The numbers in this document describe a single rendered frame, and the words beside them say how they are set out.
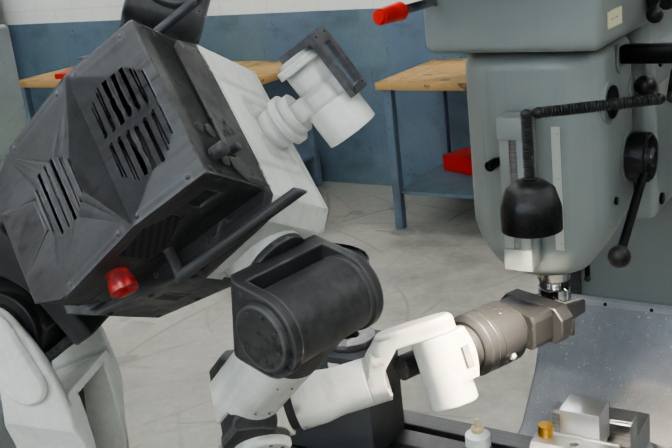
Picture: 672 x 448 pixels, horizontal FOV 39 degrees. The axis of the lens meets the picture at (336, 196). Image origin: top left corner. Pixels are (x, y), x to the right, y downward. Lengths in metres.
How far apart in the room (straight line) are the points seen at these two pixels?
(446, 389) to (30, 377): 0.53
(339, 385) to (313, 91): 0.41
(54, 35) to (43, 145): 7.23
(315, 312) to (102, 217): 0.24
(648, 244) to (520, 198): 0.70
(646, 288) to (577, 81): 0.65
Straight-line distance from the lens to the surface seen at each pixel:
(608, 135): 1.31
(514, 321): 1.35
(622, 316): 1.84
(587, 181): 1.30
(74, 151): 1.07
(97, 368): 1.36
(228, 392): 1.21
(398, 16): 1.17
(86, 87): 1.06
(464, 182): 5.69
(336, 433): 1.69
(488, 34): 1.25
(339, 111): 1.11
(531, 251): 1.30
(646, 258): 1.80
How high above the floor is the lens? 1.82
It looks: 16 degrees down
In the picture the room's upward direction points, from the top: 6 degrees counter-clockwise
